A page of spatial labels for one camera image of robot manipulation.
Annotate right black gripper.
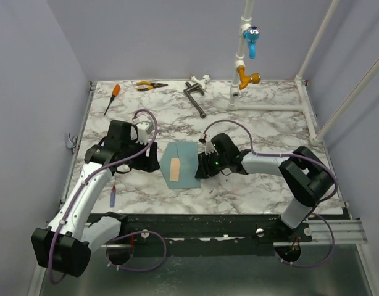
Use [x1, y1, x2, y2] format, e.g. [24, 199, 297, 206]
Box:
[195, 150, 228, 179]

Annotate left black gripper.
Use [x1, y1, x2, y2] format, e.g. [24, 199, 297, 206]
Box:
[122, 136, 160, 172]

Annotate teal paper envelope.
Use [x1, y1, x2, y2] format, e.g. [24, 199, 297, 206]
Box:
[159, 142, 201, 189]

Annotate tan paper letter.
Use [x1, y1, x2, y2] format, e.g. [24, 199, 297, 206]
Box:
[169, 158, 180, 182]

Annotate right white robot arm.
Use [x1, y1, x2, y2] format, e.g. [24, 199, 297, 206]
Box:
[195, 133, 335, 242]

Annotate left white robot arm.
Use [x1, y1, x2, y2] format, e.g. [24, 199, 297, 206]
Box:
[31, 119, 159, 277]

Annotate white pipe fitting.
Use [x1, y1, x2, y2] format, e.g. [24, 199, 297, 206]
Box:
[190, 74, 210, 89]

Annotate orange tap valve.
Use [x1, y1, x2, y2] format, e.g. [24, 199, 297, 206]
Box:
[236, 66, 261, 90]

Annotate blue tap valve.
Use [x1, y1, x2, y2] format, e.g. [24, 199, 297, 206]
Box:
[243, 26, 260, 59]

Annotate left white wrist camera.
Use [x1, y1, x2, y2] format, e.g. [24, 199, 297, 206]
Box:
[131, 121, 154, 145]

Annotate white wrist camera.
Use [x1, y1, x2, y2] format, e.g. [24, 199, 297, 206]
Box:
[131, 121, 154, 145]
[199, 135, 217, 155]

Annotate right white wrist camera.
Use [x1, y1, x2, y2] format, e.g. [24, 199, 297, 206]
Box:
[199, 135, 217, 155]

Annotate wall hook clip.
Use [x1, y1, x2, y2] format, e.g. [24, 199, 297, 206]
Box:
[65, 133, 78, 153]

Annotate orange handled screwdriver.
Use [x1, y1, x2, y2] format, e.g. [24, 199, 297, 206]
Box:
[104, 84, 121, 116]

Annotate yellow handled pliers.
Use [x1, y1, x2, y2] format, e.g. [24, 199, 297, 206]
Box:
[136, 81, 168, 92]

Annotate dark metal crank handle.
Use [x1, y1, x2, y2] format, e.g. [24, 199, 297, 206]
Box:
[183, 82, 206, 118]

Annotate white PVC pipe frame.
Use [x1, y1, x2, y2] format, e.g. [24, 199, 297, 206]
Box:
[227, 1, 379, 146]

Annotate aluminium rail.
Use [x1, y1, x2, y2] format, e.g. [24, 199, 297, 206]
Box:
[41, 218, 368, 247]

